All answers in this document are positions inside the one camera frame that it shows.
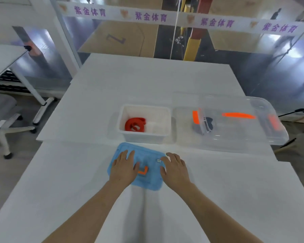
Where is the clear plastic storage box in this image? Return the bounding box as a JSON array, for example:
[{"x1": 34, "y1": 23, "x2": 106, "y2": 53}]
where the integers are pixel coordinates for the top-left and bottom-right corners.
[{"x1": 172, "y1": 92, "x2": 290, "y2": 153}]

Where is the person's left hand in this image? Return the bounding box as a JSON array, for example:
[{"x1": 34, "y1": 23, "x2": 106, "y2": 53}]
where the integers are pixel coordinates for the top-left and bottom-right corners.
[{"x1": 109, "y1": 150, "x2": 140, "y2": 187}]

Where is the white banner with purple print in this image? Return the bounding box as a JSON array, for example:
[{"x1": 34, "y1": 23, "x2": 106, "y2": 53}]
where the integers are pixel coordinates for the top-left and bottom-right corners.
[{"x1": 58, "y1": 1, "x2": 304, "y2": 36}]

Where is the blue plastic lid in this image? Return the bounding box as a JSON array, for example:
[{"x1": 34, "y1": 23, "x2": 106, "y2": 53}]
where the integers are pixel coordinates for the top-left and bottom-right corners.
[{"x1": 107, "y1": 142, "x2": 168, "y2": 192}]

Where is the red coiled band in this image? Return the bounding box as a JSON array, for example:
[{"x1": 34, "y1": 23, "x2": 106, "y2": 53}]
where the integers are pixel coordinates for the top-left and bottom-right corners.
[{"x1": 124, "y1": 117, "x2": 147, "y2": 132}]

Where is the black tripod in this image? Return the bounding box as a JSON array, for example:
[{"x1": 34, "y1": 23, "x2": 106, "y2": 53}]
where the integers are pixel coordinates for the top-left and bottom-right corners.
[{"x1": 274, "y1": 105, "x2": 304, "y2": 153}]

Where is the person's left forearm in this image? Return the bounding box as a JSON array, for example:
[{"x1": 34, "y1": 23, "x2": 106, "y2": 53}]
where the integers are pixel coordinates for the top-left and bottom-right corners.
[{"x1": 42, "y1": 181, "x2": 132, "y2": 243}]

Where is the orange box latch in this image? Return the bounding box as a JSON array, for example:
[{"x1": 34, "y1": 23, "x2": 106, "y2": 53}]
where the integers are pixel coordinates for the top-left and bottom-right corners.
[
  {"x1": 192, "y1": 108, "x2": 202, "y2": 126},
  {"x1": 268, "y1": 114, "x2": 281, "y2": 131}
]

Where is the person's right forearm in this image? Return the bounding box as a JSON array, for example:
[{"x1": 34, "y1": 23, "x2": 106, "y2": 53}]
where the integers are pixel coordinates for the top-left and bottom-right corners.
[{"x1": 165, "y1": 183, "x2": 264, "y2": 243}]

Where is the yellow post guard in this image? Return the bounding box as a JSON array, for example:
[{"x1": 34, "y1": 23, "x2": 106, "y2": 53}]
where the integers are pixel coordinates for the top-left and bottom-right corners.
[{"x1": 183, "y1": 36, "x2": 201, "y2": 61}]

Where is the white plastic bin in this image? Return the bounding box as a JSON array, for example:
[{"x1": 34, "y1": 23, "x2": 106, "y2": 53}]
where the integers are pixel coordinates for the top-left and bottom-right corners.
[{"x1": 116, "y1": 104, "x2": 172, "y2": 145}]

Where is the grey office chair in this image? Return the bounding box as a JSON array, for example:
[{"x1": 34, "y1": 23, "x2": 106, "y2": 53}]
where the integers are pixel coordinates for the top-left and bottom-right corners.
[{"x1": 0, "y1": 88, "x2": 37, "y2": 160}]

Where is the dark object in clear bag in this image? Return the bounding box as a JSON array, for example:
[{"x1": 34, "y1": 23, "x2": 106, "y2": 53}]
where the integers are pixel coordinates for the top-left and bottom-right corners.
[{"x1": 192, "y1": 116, "x2": 215, "y2": 136}]

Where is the orange box handle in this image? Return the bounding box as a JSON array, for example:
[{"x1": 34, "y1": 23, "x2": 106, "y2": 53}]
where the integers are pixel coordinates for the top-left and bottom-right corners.
[{"x1": 222, "y1": 112, "x2": 256, "y2": 120}]

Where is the white desk with legs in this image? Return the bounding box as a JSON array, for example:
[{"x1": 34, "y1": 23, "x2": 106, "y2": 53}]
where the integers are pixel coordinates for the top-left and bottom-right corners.
[{"x1": 0, "y1": 43, "x2": 58, "y2": 125}]

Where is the person's right hand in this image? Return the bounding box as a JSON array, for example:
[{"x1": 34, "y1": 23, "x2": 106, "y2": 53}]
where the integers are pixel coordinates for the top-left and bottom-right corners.
[{"x1": 160, "y1": 152, "x2": 192, "y2": 190}]

